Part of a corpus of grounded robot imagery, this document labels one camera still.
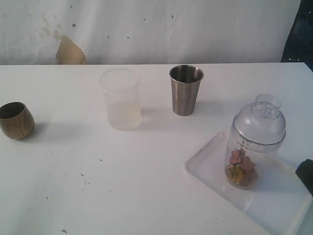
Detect clear measuring shaker cup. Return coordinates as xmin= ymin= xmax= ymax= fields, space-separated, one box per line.
xmin=224 ymin=131 xmax=277 ymax=189

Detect brown wooden pieces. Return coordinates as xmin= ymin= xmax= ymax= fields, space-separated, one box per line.
xmin=225 ymin=149 xmax=259 ymax=189

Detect clear plastic dome lid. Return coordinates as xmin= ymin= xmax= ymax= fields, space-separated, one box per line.
xmin=231 ymin=94 xmax=286 ymax=152

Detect stainless steel cup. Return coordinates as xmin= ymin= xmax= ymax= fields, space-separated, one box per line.
xmin=169 ymin=65 xmax=204 ymax=116

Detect brown wooden cup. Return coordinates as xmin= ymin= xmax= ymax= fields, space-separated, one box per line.
xmin=0 ymin=102 xmax=35 ymax=140

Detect white plastic tray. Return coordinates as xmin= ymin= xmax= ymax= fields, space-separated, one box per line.
xmin=184 ymin=132 xmax=313 ymax=235

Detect frosted plastic tall container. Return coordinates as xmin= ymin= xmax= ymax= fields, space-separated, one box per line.
xmin=99 ymin=68 xmax=142 ymax=131

